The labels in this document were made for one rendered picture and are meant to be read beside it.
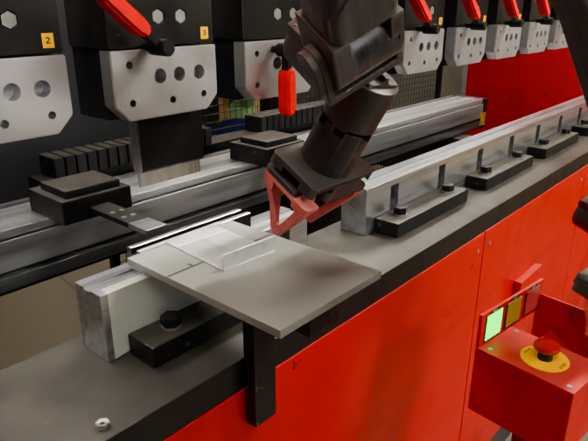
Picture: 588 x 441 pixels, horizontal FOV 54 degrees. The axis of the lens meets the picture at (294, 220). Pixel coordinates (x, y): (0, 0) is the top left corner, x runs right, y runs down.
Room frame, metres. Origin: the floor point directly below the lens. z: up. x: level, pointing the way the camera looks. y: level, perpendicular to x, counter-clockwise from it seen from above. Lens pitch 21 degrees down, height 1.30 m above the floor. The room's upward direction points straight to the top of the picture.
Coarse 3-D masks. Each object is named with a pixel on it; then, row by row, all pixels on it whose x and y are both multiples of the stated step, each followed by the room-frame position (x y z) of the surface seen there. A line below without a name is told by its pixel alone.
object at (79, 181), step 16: (80, 176) 0.92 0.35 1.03; (96, 176) 0.92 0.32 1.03; (32, 192) 0.88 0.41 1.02; (48, 192) 0.86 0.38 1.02; (64, 192) 0.83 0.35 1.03; (80, 192) 0.85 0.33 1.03; (96, 192) 0.86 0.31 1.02; (112, 192) 0.88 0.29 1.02; (128, 192) 0.90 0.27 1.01; (32, 208) 0.88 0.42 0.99; (48, 208) 0.85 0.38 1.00; (64, 208) 0.82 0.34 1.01; (80, 208) 0.84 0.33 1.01; (96, 208) 0.84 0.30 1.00; (112, 208) 0.84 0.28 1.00; (64, 224) 0.82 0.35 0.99; (128, 224) 0.78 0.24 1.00; (144, 224) 0.77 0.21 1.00; (160, 224) 0.77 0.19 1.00
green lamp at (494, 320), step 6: (498, 312) 0.83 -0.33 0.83; (492, 318) 0.82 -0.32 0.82; (498, 318) 0.83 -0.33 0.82; (492, 324) 0.82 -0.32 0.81; (498, 324) 0.83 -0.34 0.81; (486, 330) 0.81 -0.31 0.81; (492, 330) 0.82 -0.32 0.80; (498, 330) 0.84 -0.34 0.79; (486, 336) 0.81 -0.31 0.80; (492, 336) 0.82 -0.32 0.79
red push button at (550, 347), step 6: (534, 342) 0.78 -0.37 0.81; (540, 342) 0.77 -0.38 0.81; (546, 342) 0.77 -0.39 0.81; (552, 342) 0.77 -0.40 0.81; (540, 348) 0.76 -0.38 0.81; (546, 348) 0.76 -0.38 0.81; (552, 348) 0.76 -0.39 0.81; (558, 348) 0.76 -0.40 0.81; (540, 354) 0.77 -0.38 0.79; (546, 354) 0.76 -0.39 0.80; (552, 354) 0.75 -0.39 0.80; (546, 360) 0.76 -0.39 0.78
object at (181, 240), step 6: (204, 228) 0.76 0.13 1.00; (210, 228) 0.76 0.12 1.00; (216, 228) 0.76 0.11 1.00; (222, 228) 0.76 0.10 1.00; (186, 234) 0.74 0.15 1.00; (192, 234) 0.74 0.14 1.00; (198, 234) 0.74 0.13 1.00; (204, 234) 0.74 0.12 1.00; (210, 234) 0.74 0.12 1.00; (168, 240) 0.72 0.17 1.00; (174, 240) 0.72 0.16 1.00; (180, 240) 0.72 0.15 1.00; (186, 240) 0.72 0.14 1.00; (192, 240) 0.72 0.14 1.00; (174, 246) 0.70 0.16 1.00
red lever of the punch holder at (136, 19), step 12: (96, 0) 0.62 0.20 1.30; (108, 0) 0.61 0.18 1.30; (120, 0) 0.62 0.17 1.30; (108, 12) 0.62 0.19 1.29; (120, 12) 0.62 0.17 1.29; (132, 12) 0.63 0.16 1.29; (120, 24) 0.64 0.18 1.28; (132, 24) 0.63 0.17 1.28; (144, 24) 0.64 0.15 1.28; (144, 36) 0.64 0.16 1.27; (156, 36) 0.65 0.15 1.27; (144, 48) 0.67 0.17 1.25; (156, 48) 0.65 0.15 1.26; (168, 48) 0.65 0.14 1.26
